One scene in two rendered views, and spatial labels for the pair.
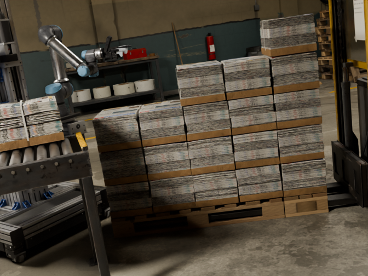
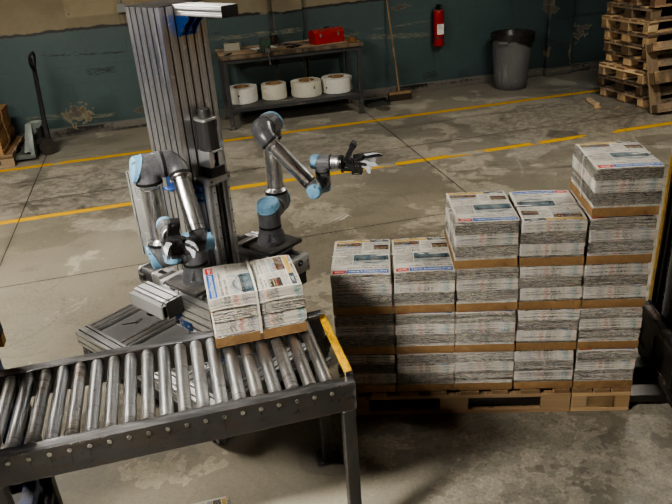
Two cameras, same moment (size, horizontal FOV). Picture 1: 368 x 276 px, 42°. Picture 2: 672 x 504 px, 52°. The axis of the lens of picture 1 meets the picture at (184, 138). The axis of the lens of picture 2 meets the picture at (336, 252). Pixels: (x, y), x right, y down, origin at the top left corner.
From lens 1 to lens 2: 1.11 m
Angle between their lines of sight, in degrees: 13
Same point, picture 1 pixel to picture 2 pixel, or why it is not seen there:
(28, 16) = not seen: outside the picture
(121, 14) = not seen: outside the picture
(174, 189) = (428, 367)
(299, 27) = (639, 181)
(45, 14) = not seen: outside the picture
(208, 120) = (488, 289)
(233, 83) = (531, 246)
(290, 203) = (579, 396)
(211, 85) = (501, 246)
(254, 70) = (565, 232)
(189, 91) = (469, 251)
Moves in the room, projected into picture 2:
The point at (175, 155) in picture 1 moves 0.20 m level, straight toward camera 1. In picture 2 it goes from (437, 328) to (443, 351)
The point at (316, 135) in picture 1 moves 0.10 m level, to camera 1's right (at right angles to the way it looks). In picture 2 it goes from (633, 320) to (655, 319)
